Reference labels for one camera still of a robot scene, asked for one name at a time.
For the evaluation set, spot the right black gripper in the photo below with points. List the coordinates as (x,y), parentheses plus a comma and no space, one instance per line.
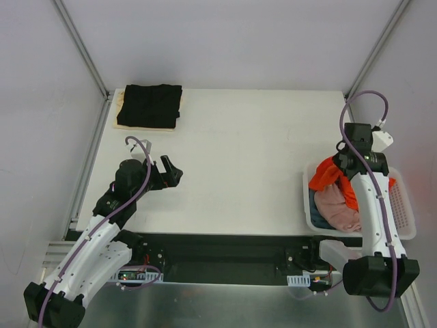
(343,160)

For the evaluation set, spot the pink t shirt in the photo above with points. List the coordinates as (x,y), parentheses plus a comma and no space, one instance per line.
(331,204)

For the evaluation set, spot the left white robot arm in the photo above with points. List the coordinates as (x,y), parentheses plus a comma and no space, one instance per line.
(103,249)

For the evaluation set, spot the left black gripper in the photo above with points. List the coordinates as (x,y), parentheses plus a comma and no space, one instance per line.
(163,174)

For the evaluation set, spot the white plastic laundry basket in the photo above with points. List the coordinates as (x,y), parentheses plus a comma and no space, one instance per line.
(400,206)

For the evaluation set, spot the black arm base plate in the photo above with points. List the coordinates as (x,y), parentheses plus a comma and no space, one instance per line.
(228,259)

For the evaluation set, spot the folded black t shirt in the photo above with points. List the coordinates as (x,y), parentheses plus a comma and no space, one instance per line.
(155,106)

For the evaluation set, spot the folded beige t shirt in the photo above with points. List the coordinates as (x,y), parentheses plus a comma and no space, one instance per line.
(119,101)

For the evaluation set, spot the orange t shirt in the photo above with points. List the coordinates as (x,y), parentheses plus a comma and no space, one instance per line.
(327,173)

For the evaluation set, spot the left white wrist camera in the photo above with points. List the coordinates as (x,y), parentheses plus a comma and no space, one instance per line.
(137,152)

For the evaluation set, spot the right white cable duct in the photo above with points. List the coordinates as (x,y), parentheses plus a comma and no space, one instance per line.
(299,281)

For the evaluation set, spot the teal blue t shirt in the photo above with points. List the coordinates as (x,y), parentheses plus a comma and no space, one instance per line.
(316,218)

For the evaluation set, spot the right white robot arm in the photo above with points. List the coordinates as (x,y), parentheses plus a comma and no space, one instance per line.
(383,270)

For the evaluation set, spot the left aluminium frame post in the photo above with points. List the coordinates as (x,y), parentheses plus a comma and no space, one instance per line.
(80,46)

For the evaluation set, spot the right aluminium frame post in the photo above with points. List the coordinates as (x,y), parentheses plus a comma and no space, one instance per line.
(378,47)

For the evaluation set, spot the left green circuit board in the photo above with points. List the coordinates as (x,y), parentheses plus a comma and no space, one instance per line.
(131,275)

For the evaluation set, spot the aluminium frame post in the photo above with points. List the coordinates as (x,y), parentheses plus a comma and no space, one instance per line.
(378,47)
(80,46)

